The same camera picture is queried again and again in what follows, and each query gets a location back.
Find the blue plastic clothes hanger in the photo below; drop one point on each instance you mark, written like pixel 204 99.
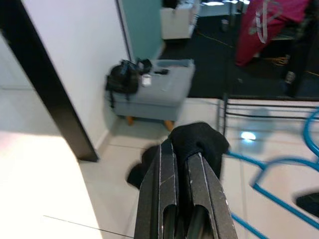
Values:
pixel 286 158

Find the small white device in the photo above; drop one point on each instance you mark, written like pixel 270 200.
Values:
pixel 146 81

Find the black vertical post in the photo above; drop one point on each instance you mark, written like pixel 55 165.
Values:
pixel 37 62

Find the black metal clothes rack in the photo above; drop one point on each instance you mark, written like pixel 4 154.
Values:
pixel 249 115

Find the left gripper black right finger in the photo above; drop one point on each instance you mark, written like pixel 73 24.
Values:
pixel 207 194

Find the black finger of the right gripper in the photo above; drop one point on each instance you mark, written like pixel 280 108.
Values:
pixel 311 204

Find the black shirt with white band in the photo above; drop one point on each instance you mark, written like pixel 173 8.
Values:
pixel 197 137

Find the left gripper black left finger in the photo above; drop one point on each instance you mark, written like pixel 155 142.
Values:
pixel 162 186

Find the small black device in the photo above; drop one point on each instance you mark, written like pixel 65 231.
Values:
pixel 162 72

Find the red hanging garment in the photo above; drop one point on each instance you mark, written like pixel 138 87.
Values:
pixel 249 37

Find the black bag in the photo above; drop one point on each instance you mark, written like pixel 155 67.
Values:
pixel 122 79

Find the white low cabinet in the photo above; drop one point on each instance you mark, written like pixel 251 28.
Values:
pixel 177 22

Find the grey upholstered ottoman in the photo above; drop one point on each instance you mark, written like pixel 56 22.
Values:
pixel 154 99

